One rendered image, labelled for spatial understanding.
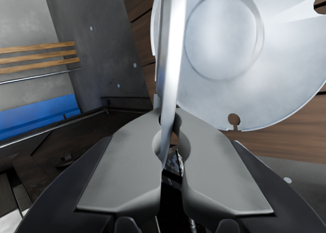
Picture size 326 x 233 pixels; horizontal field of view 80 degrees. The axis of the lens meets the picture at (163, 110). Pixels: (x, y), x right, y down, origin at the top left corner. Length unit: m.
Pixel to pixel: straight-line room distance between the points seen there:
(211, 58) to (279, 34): 0.09
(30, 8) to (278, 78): 1.91
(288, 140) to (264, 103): 0.06
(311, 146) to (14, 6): 1.97
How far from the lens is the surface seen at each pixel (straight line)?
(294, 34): 0.29
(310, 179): 0.77
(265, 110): 0.31
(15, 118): 1.86
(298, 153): 0.33
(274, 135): 0.32
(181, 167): 0.77
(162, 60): 0.18
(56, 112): 1.91
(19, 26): 1.96
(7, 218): 0.64
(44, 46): 1.65
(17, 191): 0.60
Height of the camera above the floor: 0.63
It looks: 40 degrees down
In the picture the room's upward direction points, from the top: 114 degrees counter-clockwise
